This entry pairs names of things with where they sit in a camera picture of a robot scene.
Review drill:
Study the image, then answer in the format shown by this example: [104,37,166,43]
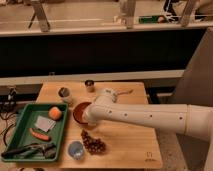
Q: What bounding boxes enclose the wooden spoon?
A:
[117,89,133,96]

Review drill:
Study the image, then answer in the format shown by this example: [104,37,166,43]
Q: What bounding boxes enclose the black cables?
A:
[0,85,19,148]

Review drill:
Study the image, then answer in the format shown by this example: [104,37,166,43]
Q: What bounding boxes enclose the orange fruit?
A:
[48,106,62,121]

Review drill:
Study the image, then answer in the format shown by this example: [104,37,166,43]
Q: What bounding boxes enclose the wooden table board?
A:
[17,82,162,171]

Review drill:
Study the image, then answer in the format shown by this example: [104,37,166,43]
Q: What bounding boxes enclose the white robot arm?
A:
[83,88,213,141]

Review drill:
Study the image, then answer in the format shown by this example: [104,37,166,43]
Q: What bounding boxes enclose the orange carrot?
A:
[29,128,51,141]

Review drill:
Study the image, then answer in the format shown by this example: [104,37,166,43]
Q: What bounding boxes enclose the bunch of dark grapes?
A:
[81,130,106,155]

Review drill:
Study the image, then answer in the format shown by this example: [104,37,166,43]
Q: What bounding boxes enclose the purple bowl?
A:
[75,118,97,127]

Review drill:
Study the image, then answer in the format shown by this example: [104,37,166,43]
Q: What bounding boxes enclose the black handled tool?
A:
[1,143,56,159]

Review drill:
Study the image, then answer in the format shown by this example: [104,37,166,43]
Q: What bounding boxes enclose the green plastic tray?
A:
[1,103,68,162]

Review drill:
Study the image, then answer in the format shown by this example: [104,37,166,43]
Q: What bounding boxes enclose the small blue cup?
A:
[68,141,84,160]

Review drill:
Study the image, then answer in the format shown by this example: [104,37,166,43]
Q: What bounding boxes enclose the small metal cup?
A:
[85,80,95,92]

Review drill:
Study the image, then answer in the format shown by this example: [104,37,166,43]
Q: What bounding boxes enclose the white folded cloth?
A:
[35,116,56,132]

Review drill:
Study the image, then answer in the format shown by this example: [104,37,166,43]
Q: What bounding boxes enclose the orange bowl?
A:
[73,102,90,122]

